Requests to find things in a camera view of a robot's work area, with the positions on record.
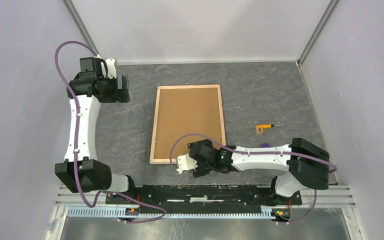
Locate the orange handled screwdriver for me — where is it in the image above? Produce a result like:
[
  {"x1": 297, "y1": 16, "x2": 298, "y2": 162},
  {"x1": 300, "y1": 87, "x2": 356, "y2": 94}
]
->
[{"x1": 255, "y1": 124, "x2": 283, "y2": 129}]

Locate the white photo frame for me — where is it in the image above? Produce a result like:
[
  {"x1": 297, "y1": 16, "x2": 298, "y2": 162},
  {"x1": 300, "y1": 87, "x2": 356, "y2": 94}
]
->
[{"x1": 149, "y1": 84, "x2": 227, "y2": 165}]

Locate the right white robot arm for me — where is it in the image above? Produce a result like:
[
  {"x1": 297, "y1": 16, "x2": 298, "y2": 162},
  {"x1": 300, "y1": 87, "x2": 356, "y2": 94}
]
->
[{"x1": 177, "y1": 138, "x2": 333, "y2": 204}]

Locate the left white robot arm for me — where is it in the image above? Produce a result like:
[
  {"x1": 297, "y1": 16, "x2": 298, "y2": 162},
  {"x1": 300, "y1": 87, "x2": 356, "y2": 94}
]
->
[{"x1": 54, "y1": 55, "x2": 137, "y2": 204}]

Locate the purple and red block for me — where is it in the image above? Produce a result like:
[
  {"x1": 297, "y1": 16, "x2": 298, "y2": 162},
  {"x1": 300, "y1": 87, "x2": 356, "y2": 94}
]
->
[{"x1": 260, "y1": 142, "x2": 271, "y2": 148}]

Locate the wooden letter cube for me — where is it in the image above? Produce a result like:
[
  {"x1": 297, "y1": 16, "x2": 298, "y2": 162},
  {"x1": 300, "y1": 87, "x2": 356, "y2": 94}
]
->
[{"x1": 255, "y1": 126, "x2": 264, "y2": 136}]

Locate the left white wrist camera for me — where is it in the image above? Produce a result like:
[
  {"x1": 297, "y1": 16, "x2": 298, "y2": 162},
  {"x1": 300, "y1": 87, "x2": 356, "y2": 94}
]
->
[{"x1": 105, "y1": 58, "x2": 117, "y2": 79}]

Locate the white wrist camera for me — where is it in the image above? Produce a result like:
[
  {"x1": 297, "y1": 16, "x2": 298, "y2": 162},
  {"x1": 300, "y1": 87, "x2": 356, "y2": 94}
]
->
[
  {"x1": 105, "y1": 58, "x2": 117, "y2": 79},
  {"x1": 176, "y1": 154, "x2": 198, "y2": 174}
]

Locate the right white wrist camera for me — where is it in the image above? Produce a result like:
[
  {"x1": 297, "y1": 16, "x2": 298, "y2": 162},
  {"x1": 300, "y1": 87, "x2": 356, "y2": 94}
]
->
[{"x1": 176, "y1": 154, "x2": 198, "y2": 174}]

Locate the slotted cable duct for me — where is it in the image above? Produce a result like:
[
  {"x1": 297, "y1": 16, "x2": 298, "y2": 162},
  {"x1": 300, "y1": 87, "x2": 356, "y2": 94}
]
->
[{"x1": 67, "y1": 206, "x2": 275, "y2": 220}]

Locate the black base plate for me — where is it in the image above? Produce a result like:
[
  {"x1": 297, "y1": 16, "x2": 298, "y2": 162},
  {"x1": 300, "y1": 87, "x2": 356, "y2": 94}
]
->
[{"x1": 105, "y1": 184, "x2": 303, "y2": 215}]

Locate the left aluminium corner post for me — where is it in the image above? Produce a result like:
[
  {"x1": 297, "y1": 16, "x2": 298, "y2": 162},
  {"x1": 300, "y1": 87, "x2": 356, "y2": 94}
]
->
[{"x1": 62, "y1": 0, "x2": 105, "y2": 60}]

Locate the aluminium corner post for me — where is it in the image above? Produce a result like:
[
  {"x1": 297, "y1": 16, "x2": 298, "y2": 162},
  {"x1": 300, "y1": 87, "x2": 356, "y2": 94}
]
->
[
  {"x1": 62, "y1": 0, "x2": 105, "y2": 60},
  {"x1": 296, "y1": 0, "x2": 340, "y2": 68}
]

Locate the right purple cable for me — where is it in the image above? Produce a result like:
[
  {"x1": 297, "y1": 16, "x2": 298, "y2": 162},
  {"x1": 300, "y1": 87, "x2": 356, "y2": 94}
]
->
[{"x1": 169, "y1": 133, "x2": 339, "y2": 225}]

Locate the aluminium rail front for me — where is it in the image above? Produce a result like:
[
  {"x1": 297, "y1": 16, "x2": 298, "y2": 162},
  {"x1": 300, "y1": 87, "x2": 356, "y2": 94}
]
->
[{"x1": 54, "y1": 185, "x2": 356, "y2": 208}]

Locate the right aluminium corner post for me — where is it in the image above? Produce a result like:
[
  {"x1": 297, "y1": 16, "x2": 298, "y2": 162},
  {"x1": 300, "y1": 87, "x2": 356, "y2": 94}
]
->
[{"x1": 296, "y1": 0, "x2": 340, "y2": 68}]

